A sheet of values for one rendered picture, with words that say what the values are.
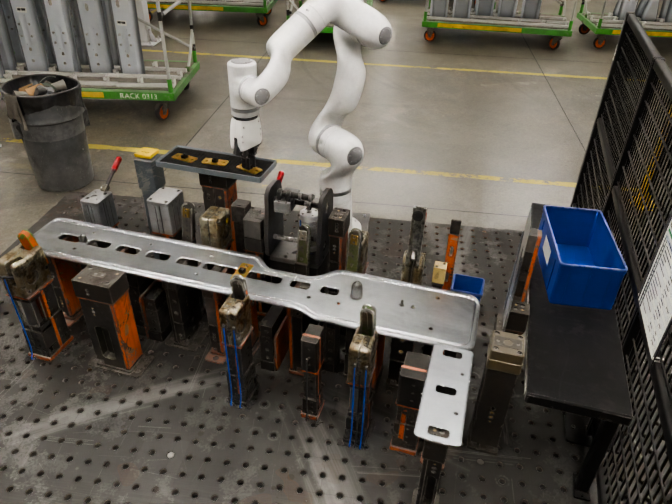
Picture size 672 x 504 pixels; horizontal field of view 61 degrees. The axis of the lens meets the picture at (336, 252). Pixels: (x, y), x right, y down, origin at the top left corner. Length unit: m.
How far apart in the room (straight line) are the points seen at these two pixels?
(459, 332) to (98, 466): 0.98
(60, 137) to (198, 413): 2.93
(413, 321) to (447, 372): 0.19
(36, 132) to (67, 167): 0.30
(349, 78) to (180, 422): 1.17
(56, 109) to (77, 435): 2.83
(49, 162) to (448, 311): 3.36
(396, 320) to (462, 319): 0.17
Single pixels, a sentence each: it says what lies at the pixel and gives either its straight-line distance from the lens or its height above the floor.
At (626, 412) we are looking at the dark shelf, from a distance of 1.40.
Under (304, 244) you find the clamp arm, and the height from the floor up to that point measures 1.05.
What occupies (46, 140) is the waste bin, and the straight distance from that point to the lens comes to 4.32.
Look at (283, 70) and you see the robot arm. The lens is 1.71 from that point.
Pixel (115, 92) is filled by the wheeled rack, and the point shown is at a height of 0.27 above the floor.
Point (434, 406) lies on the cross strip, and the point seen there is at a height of 1.00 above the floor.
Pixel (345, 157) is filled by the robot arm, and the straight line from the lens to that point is 1.92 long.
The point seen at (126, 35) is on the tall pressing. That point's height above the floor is 0.65.
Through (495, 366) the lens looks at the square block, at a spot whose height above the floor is 1.01.
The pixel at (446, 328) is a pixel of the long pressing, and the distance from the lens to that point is 1.50.
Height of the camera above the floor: 1.98
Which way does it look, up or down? 34 degrees down
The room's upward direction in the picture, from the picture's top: 1 degrees clockwise
